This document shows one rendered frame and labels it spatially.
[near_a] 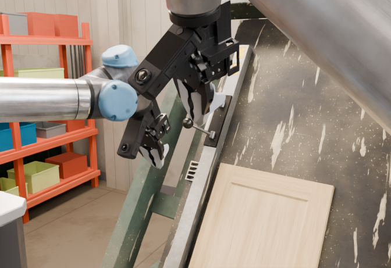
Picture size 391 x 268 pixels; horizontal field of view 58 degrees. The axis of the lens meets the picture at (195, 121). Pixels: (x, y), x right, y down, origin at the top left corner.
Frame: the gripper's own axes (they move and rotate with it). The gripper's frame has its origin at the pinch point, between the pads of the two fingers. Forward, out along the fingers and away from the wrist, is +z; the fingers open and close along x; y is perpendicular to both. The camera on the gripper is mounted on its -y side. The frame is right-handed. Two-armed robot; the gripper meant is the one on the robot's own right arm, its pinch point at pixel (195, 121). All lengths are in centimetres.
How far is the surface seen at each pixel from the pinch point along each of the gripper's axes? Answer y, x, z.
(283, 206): 27, -1, 51
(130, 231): -10, 36, 71
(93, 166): 29, 278, 277
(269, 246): 17, -5, 57
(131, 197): -3, 43, 65
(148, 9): 150, 289, 122
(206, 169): 20, 27, 53
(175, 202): 9, 33, 68
